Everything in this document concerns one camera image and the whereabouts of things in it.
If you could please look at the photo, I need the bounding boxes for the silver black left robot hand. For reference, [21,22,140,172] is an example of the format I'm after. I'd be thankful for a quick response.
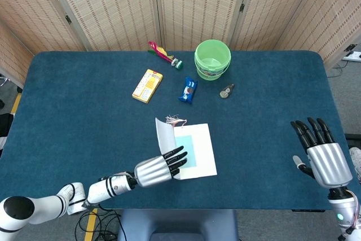
[133,145,188,188]

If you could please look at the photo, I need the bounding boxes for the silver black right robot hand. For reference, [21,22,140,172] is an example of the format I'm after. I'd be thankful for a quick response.
[290,117,353,189]

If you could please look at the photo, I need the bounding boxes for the blue white tasselled bookmark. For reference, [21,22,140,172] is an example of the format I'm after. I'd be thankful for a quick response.
[165,114,198,170]

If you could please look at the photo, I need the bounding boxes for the white lined notebook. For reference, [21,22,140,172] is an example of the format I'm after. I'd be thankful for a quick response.
[155,117,218,181]

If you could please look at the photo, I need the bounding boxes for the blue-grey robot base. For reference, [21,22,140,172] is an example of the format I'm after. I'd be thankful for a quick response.
[117,209,239,241]

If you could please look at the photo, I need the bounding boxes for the white shoe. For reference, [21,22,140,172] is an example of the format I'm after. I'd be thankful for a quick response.
[349,147,361,182]

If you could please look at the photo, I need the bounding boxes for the yellow card box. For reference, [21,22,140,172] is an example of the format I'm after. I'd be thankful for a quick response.
[131,68,164,104]

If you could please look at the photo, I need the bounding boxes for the blue cookie packet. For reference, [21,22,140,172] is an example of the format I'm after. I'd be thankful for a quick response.
[178,76,199,104]

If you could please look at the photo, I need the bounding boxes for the blue table cloth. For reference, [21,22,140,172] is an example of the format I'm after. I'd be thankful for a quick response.
[0,50,358,211]

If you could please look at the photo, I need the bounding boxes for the small dark correction tape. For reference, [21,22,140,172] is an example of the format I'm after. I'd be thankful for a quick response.
[219,84,235,99]

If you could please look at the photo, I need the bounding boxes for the white power strip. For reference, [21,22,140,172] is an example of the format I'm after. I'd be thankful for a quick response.
[342,51,361,62]

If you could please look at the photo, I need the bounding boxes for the pink feather shuttlecock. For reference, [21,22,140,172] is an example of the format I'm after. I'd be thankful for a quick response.
[147,41,184,70]

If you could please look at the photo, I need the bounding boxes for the green plastic bucket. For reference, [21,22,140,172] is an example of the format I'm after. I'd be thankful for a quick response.
[193,39,232,81]

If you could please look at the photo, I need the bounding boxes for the black white floor object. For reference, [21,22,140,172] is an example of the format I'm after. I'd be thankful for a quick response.
[0,112,14,151]

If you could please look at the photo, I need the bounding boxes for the woven folding screen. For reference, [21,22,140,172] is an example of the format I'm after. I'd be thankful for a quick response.
[0,0,361,88]

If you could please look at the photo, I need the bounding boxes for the black floor cables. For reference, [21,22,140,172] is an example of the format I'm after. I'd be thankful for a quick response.
[74,208,122,241]

